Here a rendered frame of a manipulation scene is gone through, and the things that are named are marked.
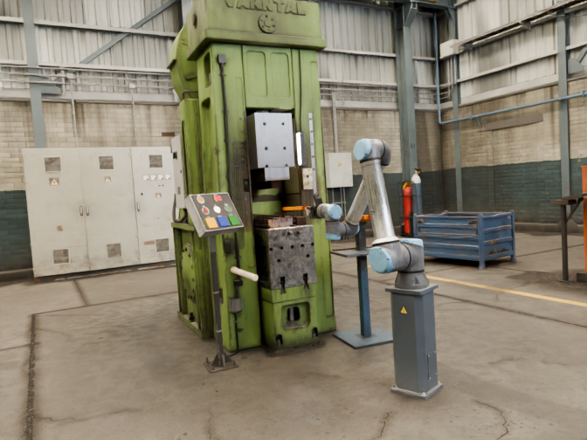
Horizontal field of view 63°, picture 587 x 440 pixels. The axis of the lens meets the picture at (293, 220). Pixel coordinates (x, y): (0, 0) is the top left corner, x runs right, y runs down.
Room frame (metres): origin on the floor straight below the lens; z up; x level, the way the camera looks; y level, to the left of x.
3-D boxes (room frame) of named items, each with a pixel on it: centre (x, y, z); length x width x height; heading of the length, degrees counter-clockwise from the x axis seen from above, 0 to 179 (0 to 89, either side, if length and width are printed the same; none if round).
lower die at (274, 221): (3.80, 0.19, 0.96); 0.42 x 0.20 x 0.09; 25
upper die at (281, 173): (3.80, 0.19, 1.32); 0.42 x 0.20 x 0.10; 25
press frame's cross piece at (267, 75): (3.95, 0.21, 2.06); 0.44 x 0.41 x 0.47; 25
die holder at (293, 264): (3.83, 0.14, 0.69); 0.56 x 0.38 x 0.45; 25
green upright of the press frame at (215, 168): (3.81, 0.51, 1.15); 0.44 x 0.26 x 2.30; 25
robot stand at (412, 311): (2.71, -0.64, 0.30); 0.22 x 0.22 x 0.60; 48
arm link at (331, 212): (2.96, -0.24, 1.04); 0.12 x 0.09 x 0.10; 26
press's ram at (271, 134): (3.81, 0.15, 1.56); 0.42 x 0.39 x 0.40; 25
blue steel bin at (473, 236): (6.95, -2.42, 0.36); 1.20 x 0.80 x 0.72; 33
